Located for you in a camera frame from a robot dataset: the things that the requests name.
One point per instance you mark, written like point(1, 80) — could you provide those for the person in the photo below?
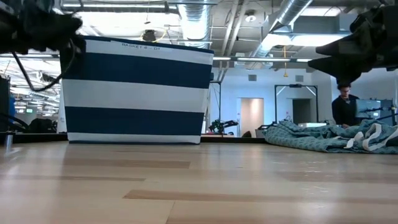
point(343, 112)

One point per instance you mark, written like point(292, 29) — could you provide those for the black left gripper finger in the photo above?
point(56, 40)
point(56, 21)

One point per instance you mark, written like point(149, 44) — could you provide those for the black aluminium table frame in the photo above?
point(31, 138)

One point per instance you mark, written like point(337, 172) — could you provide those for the ribbed silver ventilation duct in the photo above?
point(196, 21)

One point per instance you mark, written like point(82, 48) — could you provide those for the black background robot arm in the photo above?
point(224, 124)

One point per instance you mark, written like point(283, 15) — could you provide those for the beige door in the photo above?
point(252, 115)

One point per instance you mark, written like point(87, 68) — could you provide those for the blue patterned hospital gown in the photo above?
point(311, 140)

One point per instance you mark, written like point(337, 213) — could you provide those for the white ceiling sensor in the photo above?
point(250, 18)

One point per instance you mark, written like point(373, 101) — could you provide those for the navy white striped fabric basket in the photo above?
point(133, 96)

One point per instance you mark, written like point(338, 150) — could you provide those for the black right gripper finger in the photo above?
point(348, 46)
point(342, 67)

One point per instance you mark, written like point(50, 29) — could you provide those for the grey wall vent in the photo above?
point(252, 77)
point(299, 78)

